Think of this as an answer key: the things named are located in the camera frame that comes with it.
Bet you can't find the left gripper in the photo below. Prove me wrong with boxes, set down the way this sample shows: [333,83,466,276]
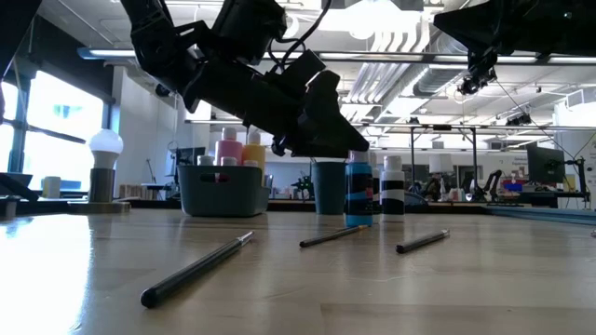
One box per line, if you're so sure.
[183,49,371,158]

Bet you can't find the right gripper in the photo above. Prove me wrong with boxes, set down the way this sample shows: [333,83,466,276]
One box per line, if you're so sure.
[432,0,560,56]

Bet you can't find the large yellow paint bottle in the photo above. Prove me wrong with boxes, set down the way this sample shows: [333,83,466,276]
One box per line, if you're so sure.
[241,129,267,186]

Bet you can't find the large pink paint bottle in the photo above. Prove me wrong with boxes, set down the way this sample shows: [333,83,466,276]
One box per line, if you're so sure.
[214,127,243,167]

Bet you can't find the small light blue paint bottle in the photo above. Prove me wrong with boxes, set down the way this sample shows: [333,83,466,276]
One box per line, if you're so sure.
[345,149,373,228]

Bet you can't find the black paintbrush golden tip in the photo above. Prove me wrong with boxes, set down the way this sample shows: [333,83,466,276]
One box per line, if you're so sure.
[299,224,369,248]

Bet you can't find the small white black-striped paint bottle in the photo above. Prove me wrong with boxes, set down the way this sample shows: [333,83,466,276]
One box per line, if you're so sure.
[380,155,406,222]

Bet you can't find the teal ribbed plastic cup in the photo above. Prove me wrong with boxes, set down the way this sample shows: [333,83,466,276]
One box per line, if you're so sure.
[310,161,349,216]

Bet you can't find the grey-teal plastic bin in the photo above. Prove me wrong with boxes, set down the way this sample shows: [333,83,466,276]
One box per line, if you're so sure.
[175,165,270,219]

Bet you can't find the black paintbrush silver ferrule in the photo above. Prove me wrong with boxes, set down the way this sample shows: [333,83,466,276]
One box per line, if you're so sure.
[395,228,451,255]

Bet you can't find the black monitor on stand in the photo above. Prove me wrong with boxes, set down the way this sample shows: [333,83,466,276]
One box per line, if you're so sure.
[525,141,589,208]

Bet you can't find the wooden block stack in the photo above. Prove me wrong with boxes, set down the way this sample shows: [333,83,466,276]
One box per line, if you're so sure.
[118,182,162,200]

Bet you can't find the long ceiling light bar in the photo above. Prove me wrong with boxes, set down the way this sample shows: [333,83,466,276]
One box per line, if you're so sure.
[76,46,596,65]

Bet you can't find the light blue mat strip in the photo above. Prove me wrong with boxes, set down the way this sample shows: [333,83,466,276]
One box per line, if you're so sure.
[483,205,596,228]

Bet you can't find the white cylinder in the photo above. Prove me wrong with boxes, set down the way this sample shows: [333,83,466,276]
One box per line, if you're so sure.
[42,175,62,200]

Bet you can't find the dark slanted panel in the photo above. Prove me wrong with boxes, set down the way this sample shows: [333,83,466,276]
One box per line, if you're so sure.
[0,171,34,203]

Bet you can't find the black hanging camera cluster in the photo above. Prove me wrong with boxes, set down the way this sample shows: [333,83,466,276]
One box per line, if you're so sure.
[457,48,497,97]

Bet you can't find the silver ventilation duct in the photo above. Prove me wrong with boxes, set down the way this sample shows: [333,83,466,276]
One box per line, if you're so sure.
[412,64,467,98]

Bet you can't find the black aluminium table frame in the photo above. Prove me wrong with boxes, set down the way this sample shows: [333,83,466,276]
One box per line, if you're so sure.
[0,197,596,220]

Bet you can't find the black window frame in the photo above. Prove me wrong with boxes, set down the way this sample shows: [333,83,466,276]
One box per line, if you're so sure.
[0,64,115,176]

